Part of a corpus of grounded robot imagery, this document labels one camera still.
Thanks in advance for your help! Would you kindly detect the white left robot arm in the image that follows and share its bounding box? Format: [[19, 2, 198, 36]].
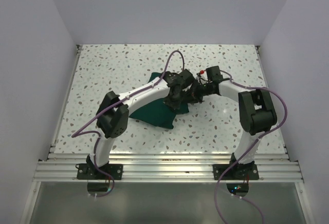
[[86, 69, 195, 179]]

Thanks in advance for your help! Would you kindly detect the green surgical cloth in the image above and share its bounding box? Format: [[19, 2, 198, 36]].
[[126, 69, 194, 129]]

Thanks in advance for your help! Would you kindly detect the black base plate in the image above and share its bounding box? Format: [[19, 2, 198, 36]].
[[76, 163, 123, 180], [212, 163, 260, 180]]

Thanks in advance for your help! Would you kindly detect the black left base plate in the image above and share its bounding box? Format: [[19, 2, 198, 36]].
[[76, 163, 123, 180]]

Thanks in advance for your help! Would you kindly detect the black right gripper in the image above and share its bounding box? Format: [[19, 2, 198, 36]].
[[181, 80, 215, 104]]

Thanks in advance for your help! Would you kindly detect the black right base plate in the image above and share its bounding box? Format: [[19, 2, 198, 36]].
[[212, 163, 260, 180]]

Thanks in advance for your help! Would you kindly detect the aluminium rail frame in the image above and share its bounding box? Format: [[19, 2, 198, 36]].
[[33, 44, 301, 183]]

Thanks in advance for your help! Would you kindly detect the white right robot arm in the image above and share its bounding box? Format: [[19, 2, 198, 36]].
[[189, 66, 277, 180]]

